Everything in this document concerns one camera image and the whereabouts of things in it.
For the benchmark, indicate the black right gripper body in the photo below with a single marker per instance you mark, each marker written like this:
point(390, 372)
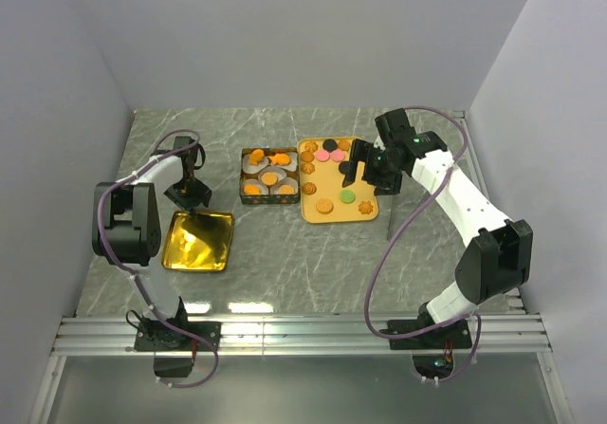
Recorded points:
point(378, 170)

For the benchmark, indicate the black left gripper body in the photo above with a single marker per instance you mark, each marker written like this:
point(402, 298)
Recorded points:
point(189, 193)

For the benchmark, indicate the metal tongs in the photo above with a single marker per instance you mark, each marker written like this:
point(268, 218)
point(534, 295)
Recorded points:
point(393, 217)

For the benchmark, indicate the gold tin lid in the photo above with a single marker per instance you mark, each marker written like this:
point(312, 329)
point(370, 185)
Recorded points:
point(198, 241)

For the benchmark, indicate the gold cookie tray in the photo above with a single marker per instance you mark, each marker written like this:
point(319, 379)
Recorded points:
point(324, 180)

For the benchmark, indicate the orange fish cookie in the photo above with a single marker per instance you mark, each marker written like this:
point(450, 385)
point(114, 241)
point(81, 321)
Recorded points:
point(257, 158)
point(280, 159)

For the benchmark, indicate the green cookie tin box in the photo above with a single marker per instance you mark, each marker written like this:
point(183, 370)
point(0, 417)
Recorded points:
point(288, 175)

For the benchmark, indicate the round orange chip cookie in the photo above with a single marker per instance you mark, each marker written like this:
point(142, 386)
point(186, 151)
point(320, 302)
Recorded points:
point(269, 178)

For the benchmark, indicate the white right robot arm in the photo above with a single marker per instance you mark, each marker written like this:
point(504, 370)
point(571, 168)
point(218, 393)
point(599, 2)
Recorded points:
point(498, 249)

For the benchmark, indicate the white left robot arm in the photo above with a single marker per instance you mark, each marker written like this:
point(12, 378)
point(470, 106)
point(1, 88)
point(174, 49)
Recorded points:
point(127, 231)

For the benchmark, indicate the flower shaped brown cookie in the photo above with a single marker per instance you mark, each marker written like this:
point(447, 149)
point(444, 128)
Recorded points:
point(366, 207)

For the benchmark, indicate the black round cookie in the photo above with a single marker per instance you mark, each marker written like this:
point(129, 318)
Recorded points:
point(329, 145)

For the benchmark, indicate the green round cookie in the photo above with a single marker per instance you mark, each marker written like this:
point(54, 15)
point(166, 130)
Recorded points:
point(347, 196)

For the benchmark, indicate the pink round cookie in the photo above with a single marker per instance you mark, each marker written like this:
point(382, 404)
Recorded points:
point(322, 155)

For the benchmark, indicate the swirl brown cookie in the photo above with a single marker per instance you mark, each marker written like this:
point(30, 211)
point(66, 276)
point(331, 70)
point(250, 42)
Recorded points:
point(311, 146)

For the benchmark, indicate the round tan sandwich cookie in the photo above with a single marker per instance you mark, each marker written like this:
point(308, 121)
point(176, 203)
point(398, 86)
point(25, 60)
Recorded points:
point(324, 206)

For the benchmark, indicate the aluminium mounting rail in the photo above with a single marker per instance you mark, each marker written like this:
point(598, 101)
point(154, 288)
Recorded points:
point(278, 335)

